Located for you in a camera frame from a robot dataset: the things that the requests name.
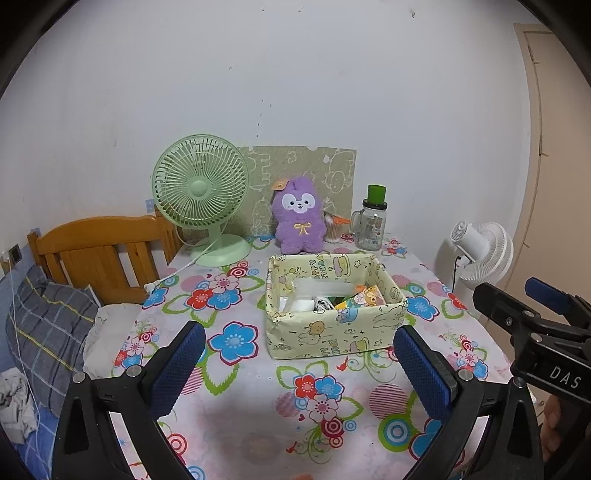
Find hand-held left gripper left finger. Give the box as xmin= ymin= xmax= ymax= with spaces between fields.
xmin=51 ymin=322 xmax=206 ymax=480

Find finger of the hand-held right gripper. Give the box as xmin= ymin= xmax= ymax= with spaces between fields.
xmin=472 ymin=282 xmax=555 ymax=342
xmin=525 ymin=277 xmax=591 ymax=324

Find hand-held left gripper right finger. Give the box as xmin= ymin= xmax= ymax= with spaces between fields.
xmin=394 ymin=325 xmax=543 ymax=480

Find cartoon printed tissue packet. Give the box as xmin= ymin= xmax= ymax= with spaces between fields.
xmin=344 ymin=284 xmax=386 ymax=311

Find yellow cartoon printed storage box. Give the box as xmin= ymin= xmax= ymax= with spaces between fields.
xmin=264 ymin=251 xmax=408 ymax=360

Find white cloth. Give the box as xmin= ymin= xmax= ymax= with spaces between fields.
xmin=279 ymin=295 xmax=315 ymax=315

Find person's right hand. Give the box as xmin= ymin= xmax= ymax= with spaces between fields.
xmin=541 ymin=399 xmax=561 ymax=462

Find white standing fan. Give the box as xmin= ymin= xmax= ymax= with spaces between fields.
xmin=436 ymin=222 xmax=514 ymax=296

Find white pillow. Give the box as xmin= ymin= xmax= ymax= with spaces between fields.
xmin=83 ymin=302 xmax=141 ymax=379

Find floral tablecloth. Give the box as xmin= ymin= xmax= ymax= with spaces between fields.
xmin=113 ymin=235 xmax=532 ymax=480

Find beige door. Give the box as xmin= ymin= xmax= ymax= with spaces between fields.
xmin=515 ymin=23 xmax=591 ymax=296

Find grey plaid pillow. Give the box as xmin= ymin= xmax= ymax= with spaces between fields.
xmin=6 ymin=265 xmax=100 ymax=418

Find glass jar mug green lid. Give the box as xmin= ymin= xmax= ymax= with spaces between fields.
xmin=351 ymin=184 xmax=389 ymax=252

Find blue bed sheet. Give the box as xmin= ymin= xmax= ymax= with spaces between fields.
xmin=0 ymin=272 xmax=61 ymax=480

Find wooden bed headboard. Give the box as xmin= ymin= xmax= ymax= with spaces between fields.
xmin=27 ymin=215 xmax=185 ymax=305

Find crumpled grey cloth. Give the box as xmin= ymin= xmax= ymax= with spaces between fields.
xmin=0 ymin=369 xmax=40 ymax=446

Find cotton swab container orange lid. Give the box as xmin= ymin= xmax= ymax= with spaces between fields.
xmin=323 ymin=212 xmax=349 ymax=243

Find green desk fan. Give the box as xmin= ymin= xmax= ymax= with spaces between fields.
xmin=152 ymin=134 xmax=252 ymax=267

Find purple plush toy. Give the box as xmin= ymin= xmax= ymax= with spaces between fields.
xmin=271 ymin=174 xmax=326 ymax=254

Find green printed board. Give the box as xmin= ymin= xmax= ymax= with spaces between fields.
xmin=238 ymin=145 xmax=357 ymax=241

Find white fan power cable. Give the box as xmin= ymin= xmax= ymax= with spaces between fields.
xmin=145 ymin=237 xmax=218 ymax=294

